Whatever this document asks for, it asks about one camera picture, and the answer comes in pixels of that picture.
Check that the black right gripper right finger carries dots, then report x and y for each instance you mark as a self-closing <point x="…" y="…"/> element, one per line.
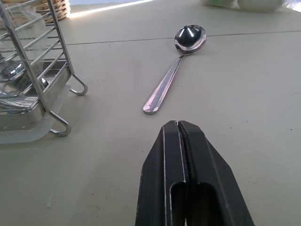
<point x="221" y="174"/>

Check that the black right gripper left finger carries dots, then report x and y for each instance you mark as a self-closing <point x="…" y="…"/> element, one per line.
<point x="155" y="179"/>

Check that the stainless steel spoon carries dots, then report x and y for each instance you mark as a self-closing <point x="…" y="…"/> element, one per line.
<point x="178" y="66"/>

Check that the translucent plastic drip tray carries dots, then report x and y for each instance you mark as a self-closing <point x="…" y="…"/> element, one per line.
<point x="30" y="131"/>

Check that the white bowl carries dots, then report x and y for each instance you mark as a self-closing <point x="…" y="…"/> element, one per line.
<point x="255" y="4"/>

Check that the steel utensil in rack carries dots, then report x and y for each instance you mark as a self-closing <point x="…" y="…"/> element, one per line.
<point x="13" y="70"/>

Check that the woven wicker basket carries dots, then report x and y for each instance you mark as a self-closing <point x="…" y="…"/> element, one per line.
<point x="55" y="9"/>

